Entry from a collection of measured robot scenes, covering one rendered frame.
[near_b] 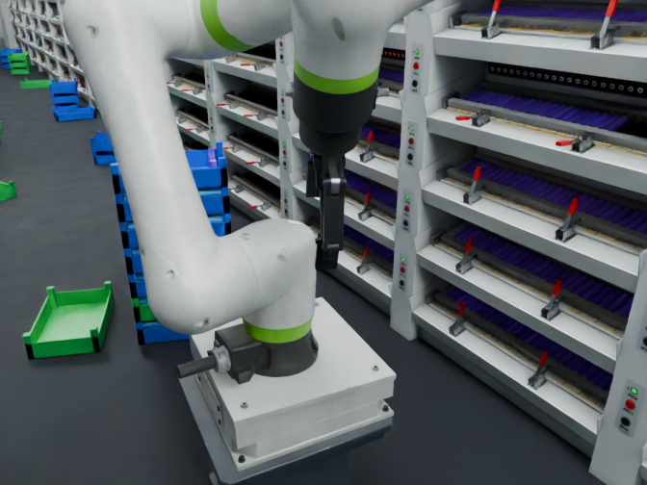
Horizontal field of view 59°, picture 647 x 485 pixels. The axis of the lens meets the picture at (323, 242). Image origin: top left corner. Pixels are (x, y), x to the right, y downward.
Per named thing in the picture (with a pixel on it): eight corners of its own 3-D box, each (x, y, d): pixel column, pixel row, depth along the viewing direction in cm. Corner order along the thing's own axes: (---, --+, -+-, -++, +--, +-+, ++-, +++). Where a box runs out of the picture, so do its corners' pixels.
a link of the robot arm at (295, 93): (283, 43, 64) (289, 94, 58) (385, 43, 65) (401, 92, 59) (282, 89, 68) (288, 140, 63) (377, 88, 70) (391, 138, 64)
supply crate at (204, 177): (114, 194, 151) (109, 165, 147) (122, 172, 169) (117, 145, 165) (228, 187, 157) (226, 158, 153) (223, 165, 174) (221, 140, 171)
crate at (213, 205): (118, 222, 154) (114, 194, 151) (126, 197, 172) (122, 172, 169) (230, 214, 160) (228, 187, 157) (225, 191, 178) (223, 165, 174)
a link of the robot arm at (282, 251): (213, 326, 99) (208, 225, 91) (282, 297, 109) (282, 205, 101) (259, 360, 91) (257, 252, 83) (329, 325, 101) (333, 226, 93)
